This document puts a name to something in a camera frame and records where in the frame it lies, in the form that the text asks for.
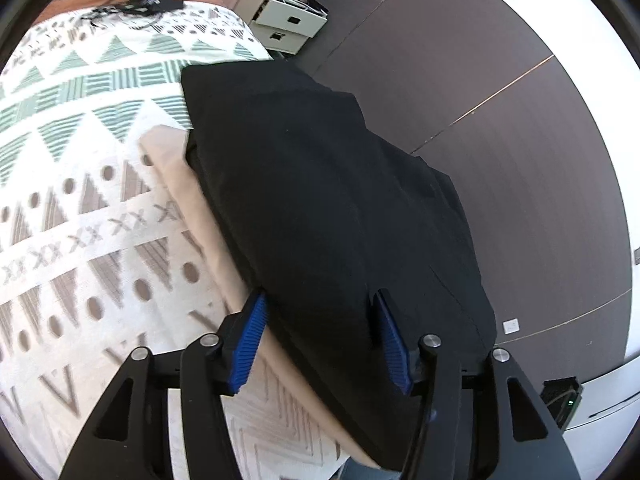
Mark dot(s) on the white low cabinet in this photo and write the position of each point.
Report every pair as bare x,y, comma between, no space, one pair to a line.
610,395

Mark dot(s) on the white nightstand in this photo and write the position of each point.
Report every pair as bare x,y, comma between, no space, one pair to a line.
285,20

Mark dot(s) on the large black garment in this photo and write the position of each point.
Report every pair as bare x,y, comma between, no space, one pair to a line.
325,220

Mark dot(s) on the folded beige cloth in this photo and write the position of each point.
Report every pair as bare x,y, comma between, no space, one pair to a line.
207,230

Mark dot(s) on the white wall socket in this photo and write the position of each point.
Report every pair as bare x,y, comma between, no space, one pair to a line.
511,326

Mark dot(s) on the black electronic box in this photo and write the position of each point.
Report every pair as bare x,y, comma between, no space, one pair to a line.
562,402

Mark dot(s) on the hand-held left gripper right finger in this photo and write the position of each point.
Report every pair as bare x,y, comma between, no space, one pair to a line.
395,345

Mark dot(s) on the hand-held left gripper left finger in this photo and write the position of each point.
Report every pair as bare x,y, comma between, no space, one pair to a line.
250,345

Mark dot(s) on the patterned bed blanket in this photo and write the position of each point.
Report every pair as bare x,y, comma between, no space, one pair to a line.
100,185

